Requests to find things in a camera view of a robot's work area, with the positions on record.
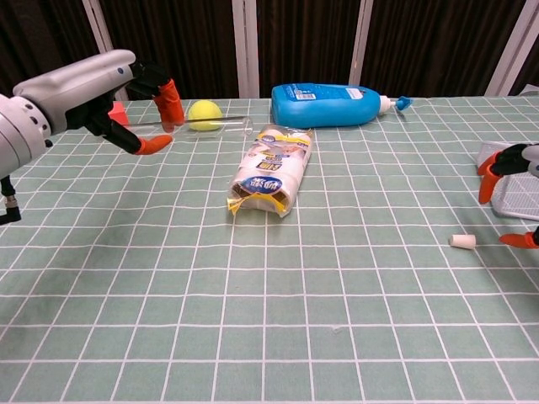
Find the wrapped toilet paper pack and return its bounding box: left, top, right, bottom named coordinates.
left=227, top=123, right=315, bottom=219

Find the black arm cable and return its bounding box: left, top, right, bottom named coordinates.
left=0, top=175, right=23, bottom=226

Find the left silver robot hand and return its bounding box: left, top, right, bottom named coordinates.
left=12, top=49, right=186, bottom=157

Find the green checked tablecloth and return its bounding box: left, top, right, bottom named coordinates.
left=0, top=95, right=539, bottom=404

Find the white tapered stopper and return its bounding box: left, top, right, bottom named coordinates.
left=448, top=234, right=478, bottom=250

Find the yellow tennis ball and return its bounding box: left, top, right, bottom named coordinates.
left=187, top=99, right=223, bottom=133

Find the white frame post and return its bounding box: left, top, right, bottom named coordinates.
left=348, top=0, right=374, bottom=88
left=232, top=0, right=260, bottom=100
left=82, top=0, right=130, bottom=102
left=483, top=0, right=539, bottom=97

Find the red cube block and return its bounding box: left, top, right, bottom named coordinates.
left=107, top=102, right=130, bottom=126

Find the clear glass test tube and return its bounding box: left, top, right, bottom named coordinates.
left=125, top=115, right=253, bottom=136

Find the dark pleated curtain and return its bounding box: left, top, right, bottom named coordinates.
left=0, top=0, right=539, bottom=104

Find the blue detergent pump bottle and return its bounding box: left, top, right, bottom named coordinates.
left=270, top=82, right=414, bottom=129

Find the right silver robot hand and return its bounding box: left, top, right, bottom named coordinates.
left=477, top=142, right=539, bottom=250

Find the white wire mesh basket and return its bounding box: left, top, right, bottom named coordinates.
left=476, top=141, right=539, bottom=221

